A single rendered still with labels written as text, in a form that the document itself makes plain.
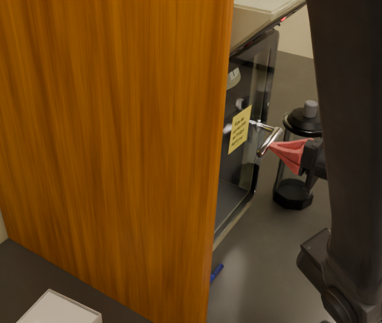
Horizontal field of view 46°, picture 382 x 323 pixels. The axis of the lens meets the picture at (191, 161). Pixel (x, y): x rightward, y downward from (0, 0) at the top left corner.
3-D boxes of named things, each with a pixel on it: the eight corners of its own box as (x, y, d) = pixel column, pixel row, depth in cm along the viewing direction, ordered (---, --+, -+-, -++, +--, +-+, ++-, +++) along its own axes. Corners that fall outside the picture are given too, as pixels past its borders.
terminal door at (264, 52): (182, 275, 86) (189, 82, 63) (252, 192, 107) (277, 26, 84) (186, 277, 85) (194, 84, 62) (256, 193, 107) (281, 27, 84)
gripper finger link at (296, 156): (277, 126, 86) (325, 141, 82) (273, 157, 91) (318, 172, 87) (263, 142, 82) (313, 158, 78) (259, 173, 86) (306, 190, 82)
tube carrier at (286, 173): (261, 190, 114) (274, 116, 102) (290, 176, 119) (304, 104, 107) (294, 213, 107) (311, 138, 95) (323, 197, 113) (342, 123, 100)
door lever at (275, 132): (239, 153, 88) (239, 143, 86) (260, 126, 93) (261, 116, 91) (264, 163, 85) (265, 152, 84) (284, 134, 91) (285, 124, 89)
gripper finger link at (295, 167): (279, 115, 85) (327, 129, 81) (274, 147, 89) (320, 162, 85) (265, 131, 80) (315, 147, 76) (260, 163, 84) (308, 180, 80)
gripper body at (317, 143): (321, 126, 81) (362, 138, 78) (311, 172, 87) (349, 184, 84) (309, 142, 77) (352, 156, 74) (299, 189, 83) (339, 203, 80)
